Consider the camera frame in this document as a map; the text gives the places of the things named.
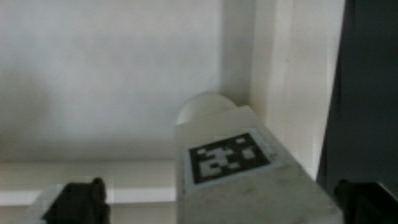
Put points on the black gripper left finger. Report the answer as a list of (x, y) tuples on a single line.
[(80, 207)]

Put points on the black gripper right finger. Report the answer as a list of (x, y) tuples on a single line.
[(368, 203)]

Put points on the white table leg with tag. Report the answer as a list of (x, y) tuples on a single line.
[(242, 183)]

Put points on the white square tabletop part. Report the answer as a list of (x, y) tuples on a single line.
[(107, 60)]

